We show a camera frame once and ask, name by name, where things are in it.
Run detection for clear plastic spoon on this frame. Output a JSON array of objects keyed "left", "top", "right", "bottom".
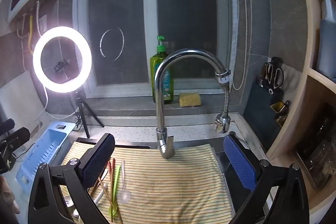
[{"left": 117, "top": 159, "right": 131, "bottom": 204}]

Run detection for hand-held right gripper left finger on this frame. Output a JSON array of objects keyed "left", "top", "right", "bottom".
[{"left": 28, "top": 133, "right": 115, "bottom": 224}]

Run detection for dark knife block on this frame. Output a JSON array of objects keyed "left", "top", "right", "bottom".
[{"left": 243, "top": 82, "right": 284, "bottom": 140}]

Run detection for green dish soap bottle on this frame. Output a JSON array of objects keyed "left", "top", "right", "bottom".
[{"left": 150, "top": 35, "right": 174, "bottom": 105}]

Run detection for green plastic spoon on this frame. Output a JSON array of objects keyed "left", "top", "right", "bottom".
[{"left": 108, "top": 164, "right": 122, "bottom": 216}]

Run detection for black handled scissors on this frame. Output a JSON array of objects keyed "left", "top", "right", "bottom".
[{"left": 264, "top": 61, "right": 285, "bottom": 96}]

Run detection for white cutting board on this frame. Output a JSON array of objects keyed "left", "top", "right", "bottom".
[{"left": 0, "top": 70, "right": 57, "bottom": 135}]

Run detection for person's left hand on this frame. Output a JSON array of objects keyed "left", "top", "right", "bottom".
[{"left": 0, "top": 176, "right": 21, "bottom": 214}]

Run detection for white cable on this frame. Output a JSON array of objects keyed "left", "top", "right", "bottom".
[{"left": 37, "top": 86, "right": 49, "bottom": 119}]

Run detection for window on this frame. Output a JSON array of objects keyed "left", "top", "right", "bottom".
[{"left": 73, "top": 0, "right": 238, "bottom": 98}]

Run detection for bead chain cord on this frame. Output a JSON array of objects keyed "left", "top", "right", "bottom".
[{"left": 231, "top": 0, "right": 249, "bottom": 90}]

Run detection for flexible chrome sprayer hose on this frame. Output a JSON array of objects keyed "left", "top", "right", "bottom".
[{"left": 214, "top": 69, "right": 236, "bottom": 134}]

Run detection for dark liquid plastic jug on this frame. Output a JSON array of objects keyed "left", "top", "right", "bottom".
[{"left": 316, "top": 0, "right": 336, "bottom": 80}]

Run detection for black tripod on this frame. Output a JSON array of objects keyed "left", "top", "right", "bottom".
[{"left": 72, "top": 90, "right": 105, "bottom": 139}]

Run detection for yellow pipe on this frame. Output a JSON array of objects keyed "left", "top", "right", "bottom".
[{"left": 28, "top": 14, "right": 34, "bottom": 55}]

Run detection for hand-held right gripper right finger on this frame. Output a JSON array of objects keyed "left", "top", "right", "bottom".
[{"left": 224, "top": 134, "right": 310, "bottom": 224}]

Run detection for yellow sponge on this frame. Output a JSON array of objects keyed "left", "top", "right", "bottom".
[{"left": 179, "top": 93, "right": 202, "bottom": 108}]

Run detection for blue plastic drain basket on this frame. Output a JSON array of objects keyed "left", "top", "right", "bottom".
[{"left": 16, "top": 121, "right": 75, "bottom": 190}]

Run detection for white ring light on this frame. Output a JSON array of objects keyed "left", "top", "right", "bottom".
[{"left": 33, "top": 26, "right": 93, "bottom": 94}]

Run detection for wooden shelf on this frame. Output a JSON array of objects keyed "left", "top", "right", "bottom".
[{"left": 265, "top": 0, "right": 336, "bottom": 219}]

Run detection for chrome faucet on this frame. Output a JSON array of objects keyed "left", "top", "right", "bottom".
[{"left": 155, "top": 49, "right": 231, "bottom": 159}]

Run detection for yellow striped cloth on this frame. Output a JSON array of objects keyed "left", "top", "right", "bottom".
[{"left": 60, "top": 141, "right": 235, "bottom": 224}]

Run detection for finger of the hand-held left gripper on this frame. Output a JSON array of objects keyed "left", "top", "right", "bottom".
[
  {"left": 0, "top": 127, "right": 31, "bottom": 153},
  {"left": 0, "top": 118, "right": 15, "bottom": 136}
]

